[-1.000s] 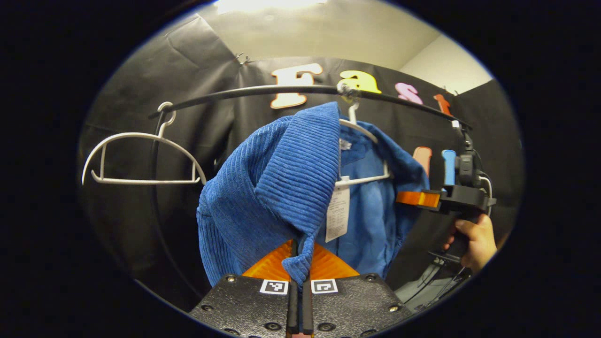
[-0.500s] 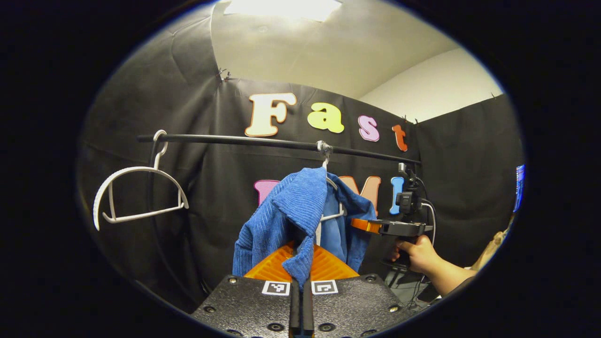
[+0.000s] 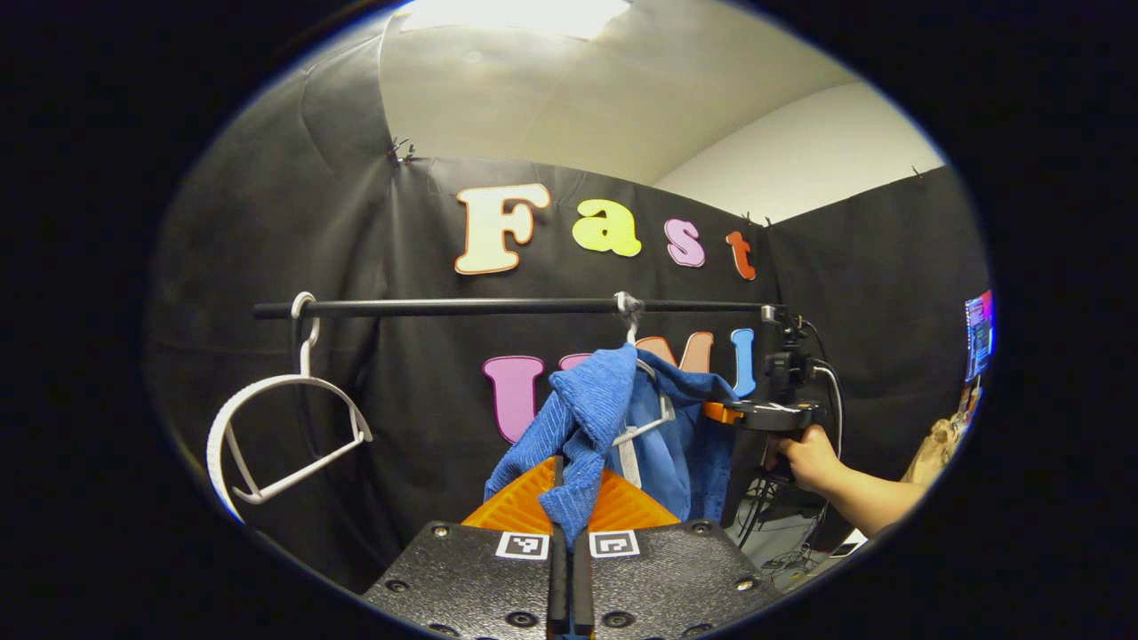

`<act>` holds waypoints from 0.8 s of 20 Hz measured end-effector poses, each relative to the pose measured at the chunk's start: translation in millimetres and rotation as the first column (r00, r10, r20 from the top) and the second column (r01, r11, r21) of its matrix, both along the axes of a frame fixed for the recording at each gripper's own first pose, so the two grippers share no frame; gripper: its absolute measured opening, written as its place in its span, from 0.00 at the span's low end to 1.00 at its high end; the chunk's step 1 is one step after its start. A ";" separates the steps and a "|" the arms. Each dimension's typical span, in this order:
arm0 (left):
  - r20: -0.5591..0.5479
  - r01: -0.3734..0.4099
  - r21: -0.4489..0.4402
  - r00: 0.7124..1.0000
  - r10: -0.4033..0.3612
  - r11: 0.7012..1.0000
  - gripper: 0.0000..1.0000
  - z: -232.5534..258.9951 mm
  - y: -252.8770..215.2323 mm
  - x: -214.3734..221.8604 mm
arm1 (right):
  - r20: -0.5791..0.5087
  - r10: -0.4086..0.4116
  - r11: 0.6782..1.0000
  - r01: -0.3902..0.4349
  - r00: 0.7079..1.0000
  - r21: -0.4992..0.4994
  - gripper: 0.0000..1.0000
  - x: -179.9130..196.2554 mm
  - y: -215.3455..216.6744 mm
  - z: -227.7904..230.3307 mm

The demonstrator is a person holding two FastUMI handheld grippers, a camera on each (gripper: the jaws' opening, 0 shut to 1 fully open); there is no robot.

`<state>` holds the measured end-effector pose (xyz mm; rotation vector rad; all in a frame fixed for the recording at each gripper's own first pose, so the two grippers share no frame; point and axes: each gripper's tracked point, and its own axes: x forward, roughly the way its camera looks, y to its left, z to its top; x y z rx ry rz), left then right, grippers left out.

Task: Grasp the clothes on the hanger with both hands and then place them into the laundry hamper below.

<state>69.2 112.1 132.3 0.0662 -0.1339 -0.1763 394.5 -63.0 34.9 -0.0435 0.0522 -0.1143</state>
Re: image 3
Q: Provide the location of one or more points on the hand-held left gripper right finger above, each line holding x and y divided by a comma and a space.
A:
582, 587

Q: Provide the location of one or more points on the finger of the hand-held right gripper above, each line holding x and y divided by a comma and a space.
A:
722, 413

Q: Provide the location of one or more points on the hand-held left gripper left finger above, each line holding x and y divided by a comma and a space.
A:
557, 587

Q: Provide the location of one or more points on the blue jacket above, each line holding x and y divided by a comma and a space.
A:
587, 418

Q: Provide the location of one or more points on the white hanger with jacket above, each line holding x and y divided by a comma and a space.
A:
629, 324

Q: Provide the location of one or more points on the black clothes rack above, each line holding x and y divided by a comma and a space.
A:
444, 308

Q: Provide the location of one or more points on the empty white hanger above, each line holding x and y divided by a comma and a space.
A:
267, 384

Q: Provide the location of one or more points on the monitor screen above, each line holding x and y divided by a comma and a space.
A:
979, 333

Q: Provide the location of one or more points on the black backdrop cloth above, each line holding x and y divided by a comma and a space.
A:
409, 427

